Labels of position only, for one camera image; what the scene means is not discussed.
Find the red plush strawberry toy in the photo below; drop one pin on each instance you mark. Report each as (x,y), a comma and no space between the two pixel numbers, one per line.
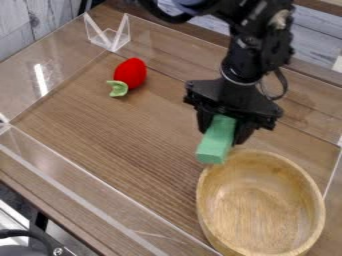
(130,75)

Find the brown wooden bowl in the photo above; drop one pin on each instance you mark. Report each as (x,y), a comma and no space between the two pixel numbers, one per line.
(259,206)

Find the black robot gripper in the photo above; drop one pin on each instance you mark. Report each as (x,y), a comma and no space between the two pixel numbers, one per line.
(242,102)

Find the clear acrylic corner bracket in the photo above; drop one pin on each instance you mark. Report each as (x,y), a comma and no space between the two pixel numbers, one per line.
(110,39)

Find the clear acrylic tray wall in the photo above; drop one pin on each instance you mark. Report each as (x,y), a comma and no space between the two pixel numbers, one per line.
(106,163)

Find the green rectangular block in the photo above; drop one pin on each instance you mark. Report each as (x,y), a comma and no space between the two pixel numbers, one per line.
(217,141)

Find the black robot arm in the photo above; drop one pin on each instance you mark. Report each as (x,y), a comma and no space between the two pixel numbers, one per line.
(258,51)

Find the black table leg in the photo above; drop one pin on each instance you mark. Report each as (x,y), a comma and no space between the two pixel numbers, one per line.
(39,223)

